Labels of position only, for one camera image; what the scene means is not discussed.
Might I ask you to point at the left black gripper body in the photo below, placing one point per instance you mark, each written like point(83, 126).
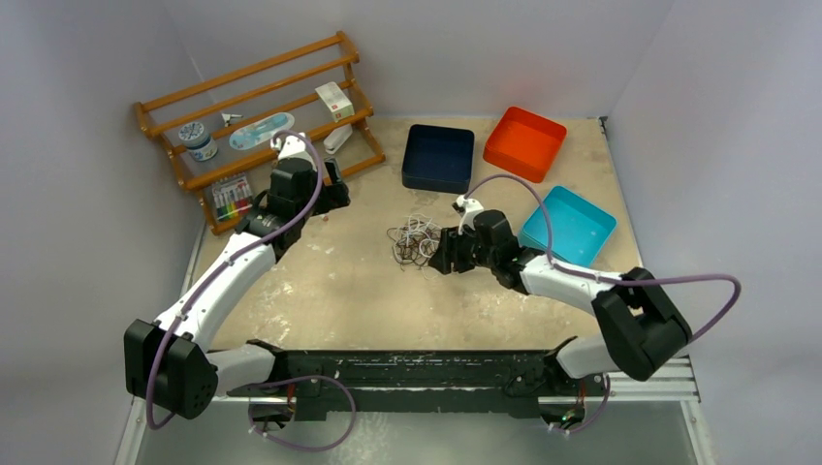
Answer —
point(331, 197)

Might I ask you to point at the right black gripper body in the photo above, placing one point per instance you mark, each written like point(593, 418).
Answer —
point(468, 251)

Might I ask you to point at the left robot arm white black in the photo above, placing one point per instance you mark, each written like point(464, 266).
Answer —
point(168, 362)

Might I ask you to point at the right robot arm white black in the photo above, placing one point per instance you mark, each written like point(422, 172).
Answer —
point(640, 328)

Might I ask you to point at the white stapler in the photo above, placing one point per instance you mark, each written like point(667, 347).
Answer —
point(337, 138)

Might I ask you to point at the white red small box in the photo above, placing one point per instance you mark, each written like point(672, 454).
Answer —
point(336, 101)

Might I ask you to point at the dark navy square tray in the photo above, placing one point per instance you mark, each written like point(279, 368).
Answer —
point(438, 159)

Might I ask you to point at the coloured marker set pack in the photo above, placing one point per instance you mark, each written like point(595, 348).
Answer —
point(232, 197)

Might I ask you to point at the oval blue white package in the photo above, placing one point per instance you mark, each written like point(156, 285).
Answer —
point(262, 131)

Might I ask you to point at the cyan square tray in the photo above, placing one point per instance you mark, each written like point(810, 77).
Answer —
point(580, 229)

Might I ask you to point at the orange square tray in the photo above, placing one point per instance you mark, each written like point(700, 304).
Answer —
point(525, 144)

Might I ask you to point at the small metal clip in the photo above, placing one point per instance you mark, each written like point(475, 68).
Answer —
point(231, 118)

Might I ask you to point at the blue white round jar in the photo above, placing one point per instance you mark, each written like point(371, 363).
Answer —
point(197, 140)

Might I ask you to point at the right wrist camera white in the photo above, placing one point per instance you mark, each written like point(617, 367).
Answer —
point(467, 209)

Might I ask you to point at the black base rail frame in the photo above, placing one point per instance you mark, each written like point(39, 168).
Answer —
point(522, 384)

